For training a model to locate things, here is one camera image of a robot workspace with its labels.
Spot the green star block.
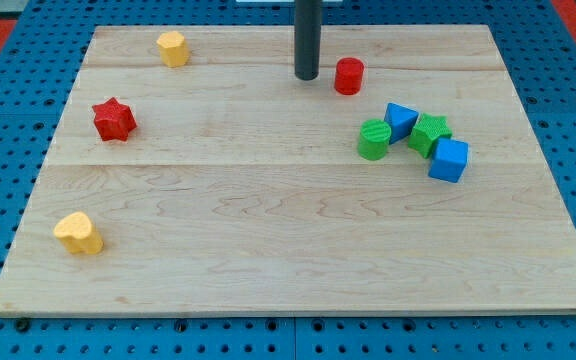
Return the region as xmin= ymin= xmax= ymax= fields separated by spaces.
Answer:
xmin=408 ymin=113 xmax=453 ymax=159

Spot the yellow hexagon block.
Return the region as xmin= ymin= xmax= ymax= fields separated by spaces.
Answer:
xmin=156 ymin=31 xmax=190 ymax=68

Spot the red star block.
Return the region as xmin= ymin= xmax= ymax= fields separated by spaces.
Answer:
xmin=92 ymin=97 xmax=137 ymax=141

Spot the green cylinder block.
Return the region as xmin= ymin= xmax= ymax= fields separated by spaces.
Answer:
xmin=357 ymin=119 xmax=392 ymax=161

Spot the light wooden board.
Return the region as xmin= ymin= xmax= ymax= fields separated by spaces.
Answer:
xmin=0 ymin=25 xmax=576 ymax=318

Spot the red cylinder block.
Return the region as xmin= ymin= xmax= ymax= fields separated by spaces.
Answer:
xmin=334 ymin=57 xmax=365 ymax=95

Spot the blue triangle block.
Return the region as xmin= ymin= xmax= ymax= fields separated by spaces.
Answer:
xmin=384 ymin=103 xmax=419 ymax=144

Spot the blue cube block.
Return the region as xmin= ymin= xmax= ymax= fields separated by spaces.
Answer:
xmin=428 ymin=138 xmax=469 ymax=183

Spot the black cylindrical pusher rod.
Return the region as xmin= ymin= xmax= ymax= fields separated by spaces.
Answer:
xmin=294 ymin=0 xmax=322 ymax=81

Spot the yellow heart block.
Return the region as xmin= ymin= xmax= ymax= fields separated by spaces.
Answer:
xmin=53 ymin=211 xmax=104 ymax=255

